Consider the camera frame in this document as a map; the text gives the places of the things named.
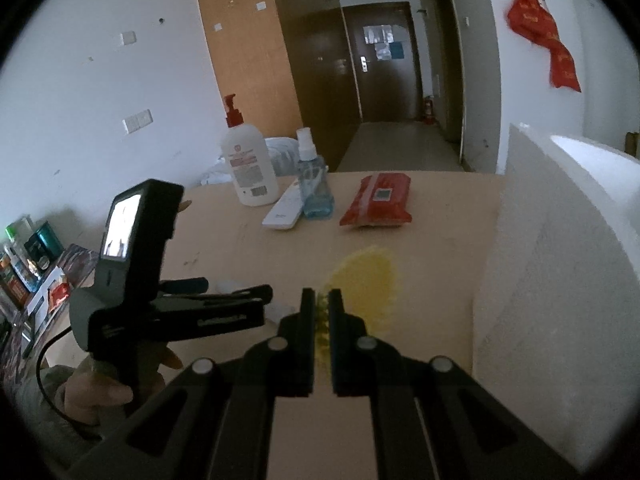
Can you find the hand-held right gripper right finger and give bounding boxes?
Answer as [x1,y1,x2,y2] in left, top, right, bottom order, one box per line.
[329,288,583,480]

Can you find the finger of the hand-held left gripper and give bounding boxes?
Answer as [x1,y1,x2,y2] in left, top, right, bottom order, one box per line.
[160,277,210,295]
[150,285,273,342]

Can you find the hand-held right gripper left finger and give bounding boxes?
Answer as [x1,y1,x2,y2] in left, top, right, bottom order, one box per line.
[67,287,317,480]

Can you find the white foam box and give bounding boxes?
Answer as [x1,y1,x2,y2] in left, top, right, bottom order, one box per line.
[470,122,640,476]

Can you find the person's left forearm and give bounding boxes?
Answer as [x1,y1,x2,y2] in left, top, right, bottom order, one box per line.
[5,365,101,461]

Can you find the person's left hand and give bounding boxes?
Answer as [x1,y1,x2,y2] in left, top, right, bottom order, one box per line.
[64,359,135,428]

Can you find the stack of magazines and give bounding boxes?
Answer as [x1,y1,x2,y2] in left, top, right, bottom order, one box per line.
[0,245,101,361]

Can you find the row of toiletry bottles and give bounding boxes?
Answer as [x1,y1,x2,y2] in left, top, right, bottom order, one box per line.
[0,215,66,306]

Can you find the white remote control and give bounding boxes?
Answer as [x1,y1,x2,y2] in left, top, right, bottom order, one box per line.
[262,180,306,231]

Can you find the white lotion bottle red pump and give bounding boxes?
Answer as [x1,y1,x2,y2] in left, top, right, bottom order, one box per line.
[221,93,280,207]

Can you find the red wet wipes packet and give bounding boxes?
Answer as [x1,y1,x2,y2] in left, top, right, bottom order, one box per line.
[339,172,414,228]

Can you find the clear spray bottle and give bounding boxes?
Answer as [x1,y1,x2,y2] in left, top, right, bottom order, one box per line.
[296,127,335,218]

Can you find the wooden wardrobe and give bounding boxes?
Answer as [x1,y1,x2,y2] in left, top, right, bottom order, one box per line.
[192,0,361,161]

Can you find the dark brown entrance door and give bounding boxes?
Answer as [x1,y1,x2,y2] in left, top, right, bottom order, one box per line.
[342,1,423,122]

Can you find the dark brown side door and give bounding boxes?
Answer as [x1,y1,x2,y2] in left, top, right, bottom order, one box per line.
[432,0,466,143]

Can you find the red plastic bag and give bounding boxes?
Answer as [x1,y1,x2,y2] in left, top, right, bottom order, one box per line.
[549,40,582,93]
[506,0,560,48]

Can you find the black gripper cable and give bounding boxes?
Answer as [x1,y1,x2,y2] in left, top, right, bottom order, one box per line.
[37,327,101,441]

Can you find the wide white wall switch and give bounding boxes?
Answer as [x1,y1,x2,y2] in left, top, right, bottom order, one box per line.
[122,109,153,135]

